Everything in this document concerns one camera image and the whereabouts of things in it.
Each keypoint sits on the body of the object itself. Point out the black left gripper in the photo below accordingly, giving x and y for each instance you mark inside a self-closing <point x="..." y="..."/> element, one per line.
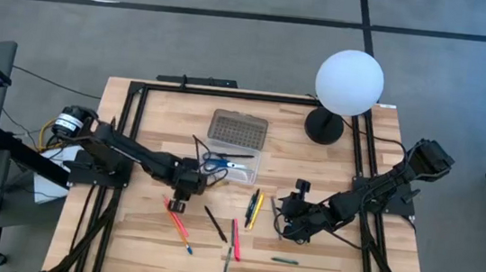
<point x="188" y="180"/>

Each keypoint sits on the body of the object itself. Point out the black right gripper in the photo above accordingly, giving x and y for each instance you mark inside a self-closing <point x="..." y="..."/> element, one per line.
<point x="295" y="216"/>

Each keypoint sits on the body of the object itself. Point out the yellow highlighter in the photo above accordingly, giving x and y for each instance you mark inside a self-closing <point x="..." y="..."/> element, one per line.
<point x="257" y="212"/>

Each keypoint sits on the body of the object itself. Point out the pink pencil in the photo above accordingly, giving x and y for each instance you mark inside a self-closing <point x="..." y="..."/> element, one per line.
<point x="183" y="229"/>

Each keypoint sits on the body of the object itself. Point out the black pen with clip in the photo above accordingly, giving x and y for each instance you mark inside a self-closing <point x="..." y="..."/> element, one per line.
<point x="215" y="223"/>

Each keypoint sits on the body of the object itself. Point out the orange pencil blue eraser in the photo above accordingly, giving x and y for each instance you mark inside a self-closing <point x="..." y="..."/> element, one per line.
<point x="180" y="233"/>

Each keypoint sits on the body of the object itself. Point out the slim black pen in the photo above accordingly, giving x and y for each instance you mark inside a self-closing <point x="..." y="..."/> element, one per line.
<point x="236" y="155"/>

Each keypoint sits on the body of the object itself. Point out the clear plastic supply box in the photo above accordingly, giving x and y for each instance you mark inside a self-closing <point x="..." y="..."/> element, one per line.
<point x="247" y="177"/>

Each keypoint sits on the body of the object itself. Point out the pink highlighter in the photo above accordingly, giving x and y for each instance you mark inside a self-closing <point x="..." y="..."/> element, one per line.
<point x="237" y="244"/>

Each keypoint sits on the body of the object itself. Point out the dark green crayon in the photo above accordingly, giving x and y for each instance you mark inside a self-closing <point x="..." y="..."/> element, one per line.
<point x="232" y="232"/>

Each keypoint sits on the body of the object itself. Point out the grey translucent box lid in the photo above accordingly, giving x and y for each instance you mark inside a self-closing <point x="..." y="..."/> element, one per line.
<point x="238" y="128"/>

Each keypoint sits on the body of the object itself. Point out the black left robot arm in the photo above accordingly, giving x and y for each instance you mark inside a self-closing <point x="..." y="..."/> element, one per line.
<point x="133" y="149"/>

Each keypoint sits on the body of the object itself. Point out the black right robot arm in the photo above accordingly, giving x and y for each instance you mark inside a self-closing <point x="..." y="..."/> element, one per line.
<point x="378" y="185"/>

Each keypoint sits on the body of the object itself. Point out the white box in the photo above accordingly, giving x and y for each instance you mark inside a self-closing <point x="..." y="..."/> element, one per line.
<point x="49" y="188"/>

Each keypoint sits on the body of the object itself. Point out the white label sticker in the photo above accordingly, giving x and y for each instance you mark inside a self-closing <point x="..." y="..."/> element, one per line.
<point x="388" y="106"/>

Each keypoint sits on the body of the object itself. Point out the white globe table lamp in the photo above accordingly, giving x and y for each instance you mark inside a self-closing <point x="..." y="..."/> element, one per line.
<point x="348" y="81"/>

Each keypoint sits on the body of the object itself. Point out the black stand beam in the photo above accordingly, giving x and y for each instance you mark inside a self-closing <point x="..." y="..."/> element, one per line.
<point x="32" y="159"/>

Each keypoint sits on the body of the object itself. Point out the black caster wheel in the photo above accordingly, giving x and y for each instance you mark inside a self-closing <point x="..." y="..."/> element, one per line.
<point x="1" y="260"/>

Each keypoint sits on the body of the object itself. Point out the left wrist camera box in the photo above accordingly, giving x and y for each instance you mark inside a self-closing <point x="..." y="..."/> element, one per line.
<point x="180" y="205"/>

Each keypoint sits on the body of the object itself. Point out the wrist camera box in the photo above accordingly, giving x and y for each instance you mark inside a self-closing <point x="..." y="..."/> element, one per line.
<point x="303" y="187"/>
<point x="180" y="205"/>

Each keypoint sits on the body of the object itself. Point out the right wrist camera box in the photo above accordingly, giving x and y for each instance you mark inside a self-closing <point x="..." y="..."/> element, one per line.
<point x="303" y="187"/>

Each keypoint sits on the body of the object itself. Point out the black aluminium table frame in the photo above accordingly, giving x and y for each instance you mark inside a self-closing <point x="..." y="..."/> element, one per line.
<point x="229" y="94"/>

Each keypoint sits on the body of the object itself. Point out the black bar mount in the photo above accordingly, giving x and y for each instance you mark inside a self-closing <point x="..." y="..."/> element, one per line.
<point x="199" y="80"/>

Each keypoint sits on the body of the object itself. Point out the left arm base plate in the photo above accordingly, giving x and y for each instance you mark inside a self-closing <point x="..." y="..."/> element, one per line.
<point x="85" y="177"/>

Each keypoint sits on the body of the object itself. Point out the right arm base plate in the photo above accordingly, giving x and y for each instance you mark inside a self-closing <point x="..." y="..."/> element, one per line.
<point x="403" y="210"/>

